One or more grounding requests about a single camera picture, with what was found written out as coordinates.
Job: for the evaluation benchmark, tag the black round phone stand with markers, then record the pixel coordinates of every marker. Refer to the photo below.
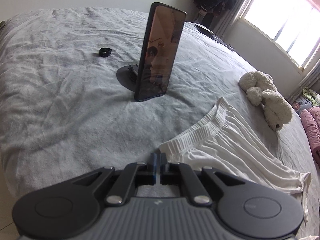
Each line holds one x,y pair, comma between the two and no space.
127,76

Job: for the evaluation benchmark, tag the grey bed sheet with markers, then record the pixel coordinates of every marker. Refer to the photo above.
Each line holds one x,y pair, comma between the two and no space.
64,113

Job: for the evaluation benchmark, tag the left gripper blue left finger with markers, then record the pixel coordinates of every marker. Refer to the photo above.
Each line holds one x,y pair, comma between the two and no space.
130,179

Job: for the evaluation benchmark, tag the patterned clothes pile by curtain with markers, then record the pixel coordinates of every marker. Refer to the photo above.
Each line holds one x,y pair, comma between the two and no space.
307,99

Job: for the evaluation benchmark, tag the white plush dog toy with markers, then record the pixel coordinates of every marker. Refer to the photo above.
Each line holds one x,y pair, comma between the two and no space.
260,90

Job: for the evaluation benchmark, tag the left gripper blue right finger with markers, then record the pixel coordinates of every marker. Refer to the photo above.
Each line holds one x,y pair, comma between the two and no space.
185,178

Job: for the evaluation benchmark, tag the black tablet on bed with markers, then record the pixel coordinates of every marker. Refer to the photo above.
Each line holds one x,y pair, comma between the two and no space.
204,30

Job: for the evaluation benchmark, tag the smartphone on stand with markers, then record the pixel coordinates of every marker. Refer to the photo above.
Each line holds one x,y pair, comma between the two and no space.
162,36

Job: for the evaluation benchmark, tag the pink folded quilt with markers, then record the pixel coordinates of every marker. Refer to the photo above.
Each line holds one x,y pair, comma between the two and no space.
310,121

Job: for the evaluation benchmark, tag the white pants garment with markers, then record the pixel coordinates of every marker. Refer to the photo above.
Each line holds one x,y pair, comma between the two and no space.
224,140

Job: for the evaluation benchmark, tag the small black ring cap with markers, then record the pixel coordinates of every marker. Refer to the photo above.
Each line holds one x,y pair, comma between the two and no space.
105,52

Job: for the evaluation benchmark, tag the grey window curtain right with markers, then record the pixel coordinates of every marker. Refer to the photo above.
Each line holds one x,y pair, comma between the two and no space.
308,81

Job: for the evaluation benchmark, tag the window with white frame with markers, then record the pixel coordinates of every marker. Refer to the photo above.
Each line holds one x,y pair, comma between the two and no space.
293,25

